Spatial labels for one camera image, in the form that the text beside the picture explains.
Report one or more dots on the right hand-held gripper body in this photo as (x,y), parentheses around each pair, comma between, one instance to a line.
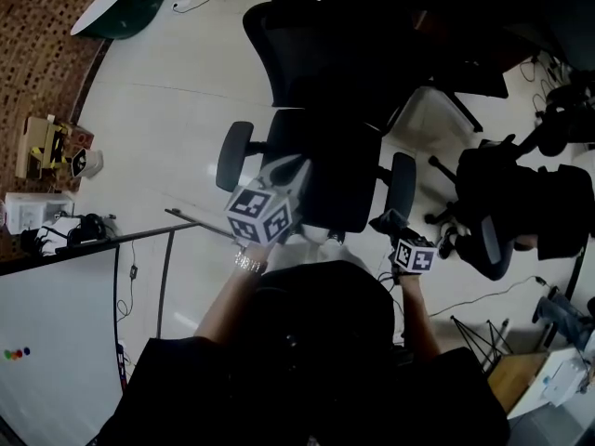
(416,256)

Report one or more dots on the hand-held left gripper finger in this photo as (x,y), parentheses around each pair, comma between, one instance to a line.
(283,165)
(303,184)

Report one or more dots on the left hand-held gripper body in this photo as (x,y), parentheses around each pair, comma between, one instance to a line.
(258,216)

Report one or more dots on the person's left forearm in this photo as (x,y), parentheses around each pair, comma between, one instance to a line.
(232,295)

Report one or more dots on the person's right forearm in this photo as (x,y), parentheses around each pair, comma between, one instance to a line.
(418,318)

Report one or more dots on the person's right shoe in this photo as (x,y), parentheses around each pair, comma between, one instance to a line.
(335,239)

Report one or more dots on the person's light trousers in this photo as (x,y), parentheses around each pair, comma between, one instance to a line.
(344,254)

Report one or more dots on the black swivel chair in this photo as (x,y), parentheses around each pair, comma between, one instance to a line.
(495,249)

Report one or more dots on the black mesh office chair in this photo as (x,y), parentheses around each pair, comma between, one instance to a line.
(334,63)

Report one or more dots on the translucent plastic bin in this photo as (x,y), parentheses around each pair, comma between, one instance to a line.
(430,114)

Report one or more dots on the person's black top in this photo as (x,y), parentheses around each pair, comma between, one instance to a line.
(302,365)

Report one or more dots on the white bin with black print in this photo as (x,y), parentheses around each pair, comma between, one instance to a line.
(88,163)

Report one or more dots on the white carton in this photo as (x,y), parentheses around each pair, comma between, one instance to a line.
(558,379)

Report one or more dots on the reddish patterned box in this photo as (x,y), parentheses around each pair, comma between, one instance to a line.
(81,138)

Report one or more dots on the black chair base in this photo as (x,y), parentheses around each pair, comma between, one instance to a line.
(564,114)

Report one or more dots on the white appliance box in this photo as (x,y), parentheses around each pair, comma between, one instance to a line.
(32,212)

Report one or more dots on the white board table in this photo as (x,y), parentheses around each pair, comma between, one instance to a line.
(56,318)

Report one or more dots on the white round table green base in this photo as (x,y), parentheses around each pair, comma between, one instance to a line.
(125,3)

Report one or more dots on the black desk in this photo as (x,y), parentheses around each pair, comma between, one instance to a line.
(488,17)

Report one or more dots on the black metal frame stand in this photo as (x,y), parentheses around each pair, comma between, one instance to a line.
(166,272)

